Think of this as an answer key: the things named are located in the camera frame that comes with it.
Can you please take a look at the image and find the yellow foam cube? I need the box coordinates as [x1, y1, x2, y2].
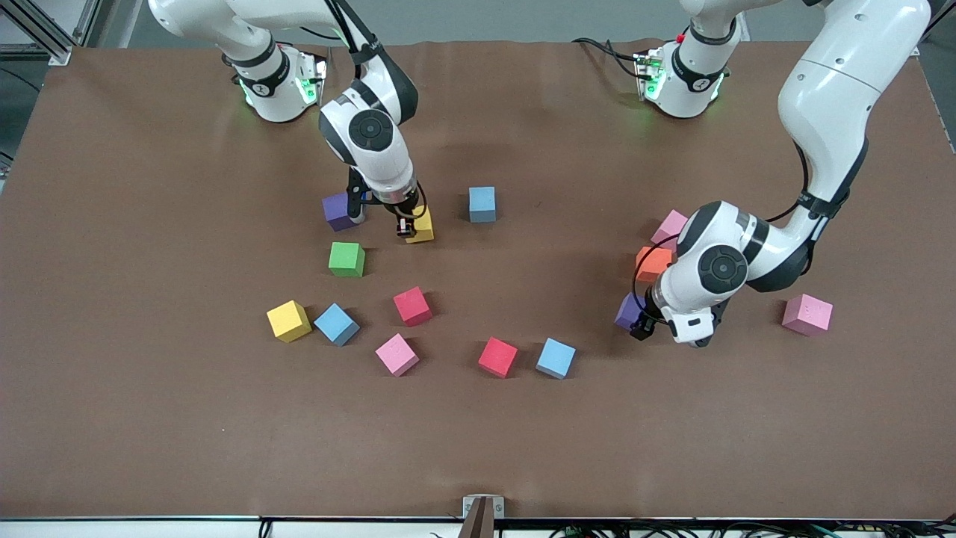
[266, 300, 313, 344]
[406, 207, 435, 244]

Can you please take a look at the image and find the purple foam cube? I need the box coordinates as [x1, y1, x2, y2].
[614, 292, 645, 332]
[322, 193, 358, 232]

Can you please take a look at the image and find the blue foam cube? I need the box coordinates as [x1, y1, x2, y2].
[313, 302, 361, 347]
[468, 186, 497, 224]
[535, 337, 577, 380]

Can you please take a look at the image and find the orange foam cube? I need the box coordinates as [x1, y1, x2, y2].
[635, 246, 675, 284]

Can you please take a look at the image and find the green foam cube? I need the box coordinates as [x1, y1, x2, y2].
[328, 241, 367, 279]

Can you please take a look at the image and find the red foam cube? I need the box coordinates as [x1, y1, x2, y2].
[393, 286, 434, 327]
[477, 336, 519, 380]

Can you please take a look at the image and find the pink foam cube with dimples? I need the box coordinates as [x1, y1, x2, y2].
[781, 293, 834, 337]

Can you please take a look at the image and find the brown table mat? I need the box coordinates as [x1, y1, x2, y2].
[0, 39, 956, 522]

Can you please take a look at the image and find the black cable bundle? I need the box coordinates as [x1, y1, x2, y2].
[426, 521, 956, 538]

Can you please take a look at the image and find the grey metal camera bracket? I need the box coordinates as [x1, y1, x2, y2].
[462, 494, 506, 538]

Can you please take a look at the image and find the aluminium frame profile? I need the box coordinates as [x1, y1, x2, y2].
[917, 0, 956, 53]
[0, 0, 113, 67]

